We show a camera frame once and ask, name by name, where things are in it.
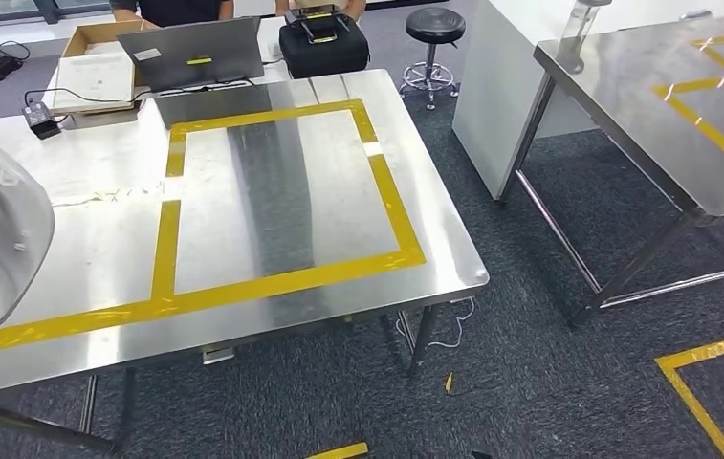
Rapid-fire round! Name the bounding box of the white plastic body panel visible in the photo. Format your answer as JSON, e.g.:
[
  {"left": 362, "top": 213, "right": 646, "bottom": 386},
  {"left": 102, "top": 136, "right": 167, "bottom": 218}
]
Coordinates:
[{"left": 0, "top": 120, "right": 56, "bottom": 340}]

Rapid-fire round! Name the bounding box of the steel top table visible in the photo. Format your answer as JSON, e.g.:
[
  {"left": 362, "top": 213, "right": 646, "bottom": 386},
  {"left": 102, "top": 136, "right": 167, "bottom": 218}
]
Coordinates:
[{"left": 499, "top": 12, "right": 724, "bottom": 328}]

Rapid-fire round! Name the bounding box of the brown cardboard box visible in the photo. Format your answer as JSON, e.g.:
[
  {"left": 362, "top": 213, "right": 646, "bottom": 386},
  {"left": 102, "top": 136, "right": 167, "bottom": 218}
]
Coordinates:
[{"left": 60, "top": 20, "right": 160, "bottom": 90}]

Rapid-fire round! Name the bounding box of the chrome stanchion post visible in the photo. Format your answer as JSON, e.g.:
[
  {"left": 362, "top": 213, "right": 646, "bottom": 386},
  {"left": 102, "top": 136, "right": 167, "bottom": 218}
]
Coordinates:
[{"left": 560, "top": 0, "right": 613, "bottom": 42}]

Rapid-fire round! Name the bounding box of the black carry bag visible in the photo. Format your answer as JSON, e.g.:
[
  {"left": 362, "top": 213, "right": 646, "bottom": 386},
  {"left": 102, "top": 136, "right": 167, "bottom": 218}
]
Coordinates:
[{"left": 278, "top": 5, "right": 371, "bottom": 80}]

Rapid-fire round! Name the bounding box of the white cabinet panel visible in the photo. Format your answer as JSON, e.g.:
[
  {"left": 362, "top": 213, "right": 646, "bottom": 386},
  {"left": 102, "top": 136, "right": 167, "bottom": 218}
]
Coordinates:
[{"left": 450, "top": 0, "right": 724, "bottom": 203}]

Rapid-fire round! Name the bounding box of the clear tape strip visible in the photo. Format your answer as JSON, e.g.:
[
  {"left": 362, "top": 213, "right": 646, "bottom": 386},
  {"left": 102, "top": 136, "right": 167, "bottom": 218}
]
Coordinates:
[{"left": 51, "top": 180, "right": 167, "bottom": 209}]

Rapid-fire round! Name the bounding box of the small silver box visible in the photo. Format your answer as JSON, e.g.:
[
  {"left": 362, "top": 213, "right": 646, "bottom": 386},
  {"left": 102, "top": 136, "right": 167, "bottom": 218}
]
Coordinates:
[{"left": 201, "top": 346, "right": 236, "bottom": 367}]

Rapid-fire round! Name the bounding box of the black power adapter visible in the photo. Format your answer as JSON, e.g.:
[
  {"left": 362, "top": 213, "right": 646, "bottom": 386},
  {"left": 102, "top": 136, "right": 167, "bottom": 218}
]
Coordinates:
[{"left": 21, "top": 100, "right": 62, "bottom": 142}]

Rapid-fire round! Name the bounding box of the grey open laptop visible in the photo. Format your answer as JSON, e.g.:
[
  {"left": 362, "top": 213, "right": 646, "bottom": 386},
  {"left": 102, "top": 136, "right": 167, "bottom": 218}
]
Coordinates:
[{"left": 116, "top": 15, "right": 266, "bottom": 95}]

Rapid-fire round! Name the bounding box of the yellow tape on steel table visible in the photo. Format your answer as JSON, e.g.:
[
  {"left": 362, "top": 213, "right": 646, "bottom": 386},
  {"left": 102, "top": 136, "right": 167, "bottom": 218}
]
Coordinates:
[{"left": 650, "top": 30, "right": 724, "bottom": 181}]

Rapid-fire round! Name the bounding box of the yellow floor tape square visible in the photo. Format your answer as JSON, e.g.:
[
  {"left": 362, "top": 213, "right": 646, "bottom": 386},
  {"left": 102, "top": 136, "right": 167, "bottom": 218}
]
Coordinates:
[{"left": 304, "top": 442, "right": 370, "bottom": 459}]

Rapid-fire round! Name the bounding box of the white flat box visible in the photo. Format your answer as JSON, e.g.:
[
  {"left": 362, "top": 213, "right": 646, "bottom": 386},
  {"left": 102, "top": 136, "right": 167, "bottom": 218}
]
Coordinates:
[{"left": 51, "top": 50, "right": 137, "bottom": 117}]

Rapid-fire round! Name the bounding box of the white top workbench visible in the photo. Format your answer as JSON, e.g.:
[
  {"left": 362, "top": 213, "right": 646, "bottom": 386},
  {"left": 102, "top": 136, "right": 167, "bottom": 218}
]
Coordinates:
[{"left": 0, "top": 68, "right": 491, "bottom": 454}]

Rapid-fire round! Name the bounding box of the black round stool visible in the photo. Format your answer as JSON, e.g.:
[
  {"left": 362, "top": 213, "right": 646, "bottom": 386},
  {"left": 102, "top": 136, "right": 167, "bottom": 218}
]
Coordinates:
[{"left": 399, "top": 7, "right": 468, "bottom": 112}]

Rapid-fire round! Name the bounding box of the black adapter cable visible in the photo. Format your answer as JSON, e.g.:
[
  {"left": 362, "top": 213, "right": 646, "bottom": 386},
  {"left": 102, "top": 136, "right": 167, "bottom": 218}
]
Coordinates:
[{"left": 24, "top": 76, "right": 255, "bottom": 108}]

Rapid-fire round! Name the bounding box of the yellow tape on workbench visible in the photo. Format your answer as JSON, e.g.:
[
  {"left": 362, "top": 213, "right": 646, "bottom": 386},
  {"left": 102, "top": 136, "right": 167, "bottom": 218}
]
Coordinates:
[{"left": 0, "top": 98, "right": 428, "bottom": 361}]

